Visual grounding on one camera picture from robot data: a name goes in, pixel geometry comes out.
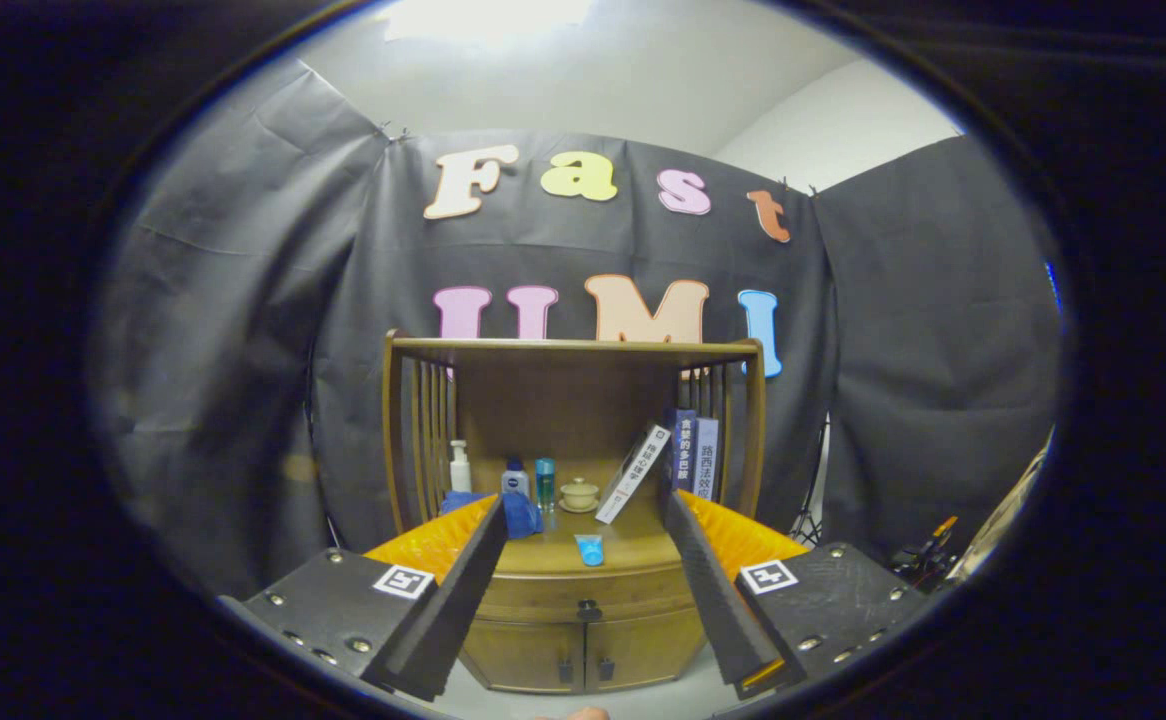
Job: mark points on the beige lidded tea cup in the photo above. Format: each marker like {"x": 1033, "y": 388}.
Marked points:
{"x": 579, "y": 495}

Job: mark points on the wooden drawer with black knob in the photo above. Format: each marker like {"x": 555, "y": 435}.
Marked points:
{"x": 543, "y": 590}

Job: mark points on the white bottle with blue cap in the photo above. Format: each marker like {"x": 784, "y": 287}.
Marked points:
{"x": 515, "y": 482}

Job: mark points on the clear blue bottle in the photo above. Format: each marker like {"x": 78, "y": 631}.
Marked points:
{"x": 545, "y": 485}

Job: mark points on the black tripod stand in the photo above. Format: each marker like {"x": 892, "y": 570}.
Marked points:
{"x": 809, "y": 525}

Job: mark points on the white book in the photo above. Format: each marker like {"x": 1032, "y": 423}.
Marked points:
{"x": 633, "y": 475}

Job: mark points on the light purple book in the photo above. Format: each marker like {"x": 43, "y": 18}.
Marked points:
{"x": 706, "y": 455}

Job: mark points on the rolled blue towel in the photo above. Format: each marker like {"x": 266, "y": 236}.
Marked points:
{"x": 521, "y": 515}

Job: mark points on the dark blue book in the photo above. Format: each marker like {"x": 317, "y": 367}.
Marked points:
{"x": 684, "y": 450}

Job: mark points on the wooden countertop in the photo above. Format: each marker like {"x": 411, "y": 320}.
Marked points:
{"x": 633, "y": 545}

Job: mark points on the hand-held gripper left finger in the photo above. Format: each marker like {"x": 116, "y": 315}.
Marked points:
{"x": 463, "y": 600}

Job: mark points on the beige cloth bag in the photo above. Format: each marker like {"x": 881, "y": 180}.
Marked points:
{"x": 1018, "y": 500}

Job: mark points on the black backdrop cloth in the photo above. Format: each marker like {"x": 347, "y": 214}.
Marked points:
{"x": 243, "y": 350}

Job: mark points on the blue tube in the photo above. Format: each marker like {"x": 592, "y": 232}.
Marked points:
{"x": 590, "y": 550}

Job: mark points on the black and orange tool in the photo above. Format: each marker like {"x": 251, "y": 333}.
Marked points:
{"x": 928, "y": 555}

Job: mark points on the wooden cabinet door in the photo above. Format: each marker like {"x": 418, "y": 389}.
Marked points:
{"x": 518, "y": 655}
{"x": 643, "y": 645}

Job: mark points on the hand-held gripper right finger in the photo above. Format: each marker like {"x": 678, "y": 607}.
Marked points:
{"x": 708, "y": 590}

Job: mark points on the wooden cabinet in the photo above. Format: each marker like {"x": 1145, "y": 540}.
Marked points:
{"x": 563, "y": 420}

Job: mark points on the white pump bottle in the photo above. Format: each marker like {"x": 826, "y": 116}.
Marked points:
{"x": 460, "y": 475}

